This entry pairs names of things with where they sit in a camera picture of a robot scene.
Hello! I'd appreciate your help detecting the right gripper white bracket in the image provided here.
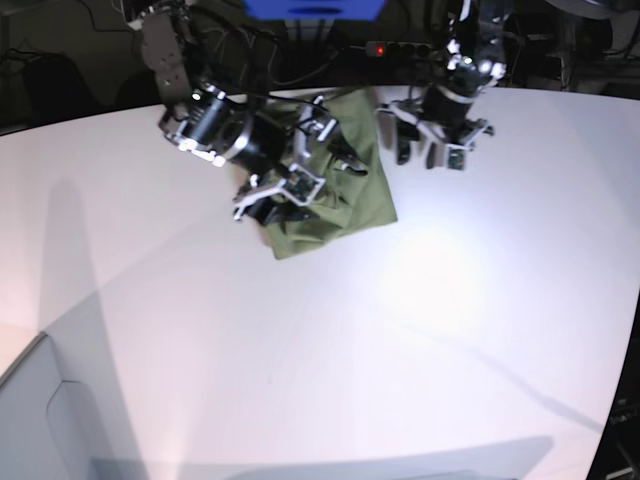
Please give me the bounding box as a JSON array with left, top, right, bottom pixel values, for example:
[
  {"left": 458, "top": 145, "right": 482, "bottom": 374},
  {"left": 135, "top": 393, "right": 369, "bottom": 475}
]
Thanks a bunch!
[{"left": 232, "top": 95, "right": 369, "bottom": 225}]

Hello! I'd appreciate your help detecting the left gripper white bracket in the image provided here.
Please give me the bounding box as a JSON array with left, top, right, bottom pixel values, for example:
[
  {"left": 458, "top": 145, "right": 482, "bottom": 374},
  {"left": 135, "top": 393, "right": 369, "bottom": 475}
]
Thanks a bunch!
[{"left": 376, "top": 100, "right": 495, "bottom": 168}]

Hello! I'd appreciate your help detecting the green T-shirt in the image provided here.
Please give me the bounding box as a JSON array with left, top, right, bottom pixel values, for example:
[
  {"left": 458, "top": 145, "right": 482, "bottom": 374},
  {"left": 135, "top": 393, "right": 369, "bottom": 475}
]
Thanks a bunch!
[{"left": 258, "top": 89, "right": 397, "bottom": 260}]

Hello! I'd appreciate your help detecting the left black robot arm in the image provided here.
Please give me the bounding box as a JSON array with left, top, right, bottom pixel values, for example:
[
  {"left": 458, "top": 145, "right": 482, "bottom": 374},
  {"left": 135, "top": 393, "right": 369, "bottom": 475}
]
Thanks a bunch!
[{"left": 379, "top": 1, "right": 513, "bottom": 171}]

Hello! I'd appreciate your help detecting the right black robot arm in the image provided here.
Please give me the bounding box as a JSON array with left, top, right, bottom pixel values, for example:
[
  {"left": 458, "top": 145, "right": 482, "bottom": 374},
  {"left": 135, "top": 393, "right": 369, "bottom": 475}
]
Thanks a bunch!
[{"left": 121, "top": 1, "right": 364, "bottom": 226}]

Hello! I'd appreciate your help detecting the black power strip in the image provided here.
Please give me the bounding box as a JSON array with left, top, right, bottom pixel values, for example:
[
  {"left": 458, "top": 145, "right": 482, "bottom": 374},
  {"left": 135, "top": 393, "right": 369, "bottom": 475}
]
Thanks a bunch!
[{"left": 364, "top": 41, "right": 431, "bottom": 59}]

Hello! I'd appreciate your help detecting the blue box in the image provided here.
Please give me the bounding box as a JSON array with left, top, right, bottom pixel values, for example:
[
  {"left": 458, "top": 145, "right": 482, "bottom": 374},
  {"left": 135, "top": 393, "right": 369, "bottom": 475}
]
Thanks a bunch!
[{"left": 244, "top": 0, "right": 385, "bottom": 21}]

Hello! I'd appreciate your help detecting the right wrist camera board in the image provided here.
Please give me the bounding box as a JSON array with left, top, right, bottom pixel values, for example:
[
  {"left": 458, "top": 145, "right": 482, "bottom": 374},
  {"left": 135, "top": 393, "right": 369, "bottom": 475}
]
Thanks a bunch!
[{"left": 284, "top": 171, "right": 325, "bottom": 207}]

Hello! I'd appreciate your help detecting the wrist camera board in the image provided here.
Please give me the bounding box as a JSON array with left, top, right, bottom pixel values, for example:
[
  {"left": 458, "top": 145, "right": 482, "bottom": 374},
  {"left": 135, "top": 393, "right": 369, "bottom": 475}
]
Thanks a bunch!
[
  {"left": 446, "top": 147, "right": 467, "bottom": 171},
  {"left": 284, "top": 171, "right": 325, "bottom": 207}
]

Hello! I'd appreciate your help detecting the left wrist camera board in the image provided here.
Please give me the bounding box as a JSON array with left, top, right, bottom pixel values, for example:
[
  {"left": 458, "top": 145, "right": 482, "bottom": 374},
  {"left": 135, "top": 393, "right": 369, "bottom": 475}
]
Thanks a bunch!
[{"left": 446, "top": 147, "right": 467, "bottom": 171}]

